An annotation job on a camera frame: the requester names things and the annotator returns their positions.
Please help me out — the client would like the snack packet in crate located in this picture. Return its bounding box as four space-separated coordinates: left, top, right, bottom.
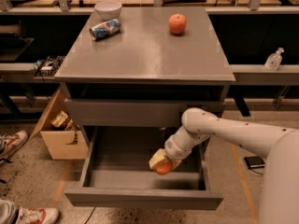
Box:
50 110 73 130

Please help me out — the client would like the red apple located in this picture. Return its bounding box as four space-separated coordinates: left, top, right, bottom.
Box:
168 14 187 35

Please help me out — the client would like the black foot pedal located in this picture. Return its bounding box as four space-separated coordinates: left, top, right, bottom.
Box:
244 156 265 169

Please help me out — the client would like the clear hand sanitizer bottle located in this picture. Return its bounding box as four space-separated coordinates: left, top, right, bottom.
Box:
264 48 284 71

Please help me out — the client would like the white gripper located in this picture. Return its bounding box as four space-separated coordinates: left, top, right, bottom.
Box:
149 126 209 170

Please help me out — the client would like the white bowl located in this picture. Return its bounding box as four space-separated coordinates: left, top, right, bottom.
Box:
94 1 122 21

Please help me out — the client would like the open grey middle drawer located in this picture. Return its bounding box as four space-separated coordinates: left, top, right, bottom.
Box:
64 127 223 210

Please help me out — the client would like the crushed blue soda can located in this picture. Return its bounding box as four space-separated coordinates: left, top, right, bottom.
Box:
89 19 121 41

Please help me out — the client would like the black white patterned box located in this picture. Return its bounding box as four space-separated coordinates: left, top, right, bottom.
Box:
35 56 64 77

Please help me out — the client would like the red white sneaker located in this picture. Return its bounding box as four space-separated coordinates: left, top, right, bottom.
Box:
15 207 60 224
0 130 29 162

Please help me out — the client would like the lower red white sneaker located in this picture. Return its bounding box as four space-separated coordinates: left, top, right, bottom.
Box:
15 207 60 224

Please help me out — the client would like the orange fruit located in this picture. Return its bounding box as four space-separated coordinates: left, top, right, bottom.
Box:
154 161 173 175

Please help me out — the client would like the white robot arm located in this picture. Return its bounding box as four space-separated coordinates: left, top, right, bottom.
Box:
149 108 299 224

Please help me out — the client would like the wooden crate on floor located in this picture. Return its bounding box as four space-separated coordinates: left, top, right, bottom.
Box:
31 89 89 160

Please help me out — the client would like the grey drawer cabinet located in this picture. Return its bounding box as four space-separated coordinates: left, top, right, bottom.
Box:
55 7 235 140

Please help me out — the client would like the upper red white sneaker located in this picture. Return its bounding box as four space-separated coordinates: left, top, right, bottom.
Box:
0 130 29 162

